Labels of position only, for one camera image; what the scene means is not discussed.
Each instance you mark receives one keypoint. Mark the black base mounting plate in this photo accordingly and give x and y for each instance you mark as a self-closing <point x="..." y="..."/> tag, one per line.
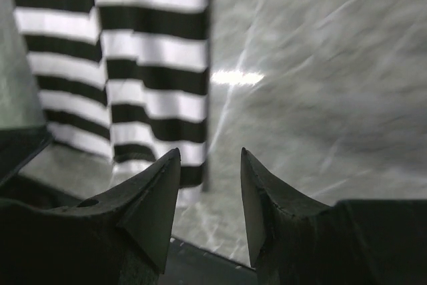
<point x="191" y="265"/>

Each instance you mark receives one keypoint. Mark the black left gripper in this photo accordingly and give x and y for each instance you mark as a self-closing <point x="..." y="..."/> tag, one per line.
<point x="120" y="236"/>

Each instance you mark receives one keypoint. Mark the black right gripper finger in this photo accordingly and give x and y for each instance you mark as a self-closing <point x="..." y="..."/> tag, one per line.
<point x="294" y="239"/>

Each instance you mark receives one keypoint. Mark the black white striped garment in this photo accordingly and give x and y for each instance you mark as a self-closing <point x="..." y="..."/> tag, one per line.
<point x="124" y="79"/>

